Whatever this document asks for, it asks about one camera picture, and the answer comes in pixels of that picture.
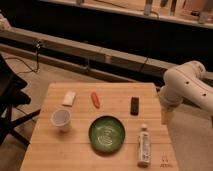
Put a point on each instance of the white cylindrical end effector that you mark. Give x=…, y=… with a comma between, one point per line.
x=166, y=115

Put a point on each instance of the green ceramic bowl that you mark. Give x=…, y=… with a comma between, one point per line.
x=106, y=134

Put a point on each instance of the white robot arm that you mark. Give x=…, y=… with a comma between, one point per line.
x=184, y=81

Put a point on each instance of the black remote control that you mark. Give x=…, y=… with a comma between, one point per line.
x=134, y=107

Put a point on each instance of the white plastic bottle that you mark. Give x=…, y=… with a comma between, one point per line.
x=144, y=150

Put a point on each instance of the orange carrot toy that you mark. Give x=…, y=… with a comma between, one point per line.
x=95, y=100

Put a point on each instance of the white rectangular block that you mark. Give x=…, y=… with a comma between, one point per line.
x=69, y=98

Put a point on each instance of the translucent plastic cup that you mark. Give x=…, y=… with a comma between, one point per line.
x=61, y=119

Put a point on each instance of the black office chair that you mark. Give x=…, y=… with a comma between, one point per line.
x=11, y=95

